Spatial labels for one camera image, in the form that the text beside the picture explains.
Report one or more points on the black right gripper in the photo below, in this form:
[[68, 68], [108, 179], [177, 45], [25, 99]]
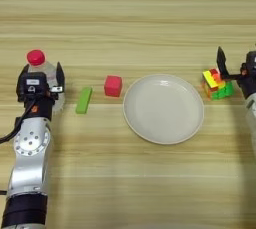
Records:
[[250, 84]]

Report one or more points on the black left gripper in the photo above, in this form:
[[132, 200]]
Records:
[[40, 108]]

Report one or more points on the clear bottle with red cap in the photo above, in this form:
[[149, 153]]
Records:
[[36, 57]]

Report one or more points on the red cube block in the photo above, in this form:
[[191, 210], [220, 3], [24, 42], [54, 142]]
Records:
[[112, 86]]

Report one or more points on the round white plate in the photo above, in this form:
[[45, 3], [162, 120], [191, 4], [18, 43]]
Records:
[[163, 109]]

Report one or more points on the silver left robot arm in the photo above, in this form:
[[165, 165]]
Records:
[[30, 159]]

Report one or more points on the black labelled box left gripper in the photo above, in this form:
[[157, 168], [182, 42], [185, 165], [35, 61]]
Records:
[[33, 84]]

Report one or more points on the multicolour puzzle cube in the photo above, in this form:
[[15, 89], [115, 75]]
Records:
[[218, 84]]

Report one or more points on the green rectangular block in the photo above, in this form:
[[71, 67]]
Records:
[[83, 100]]

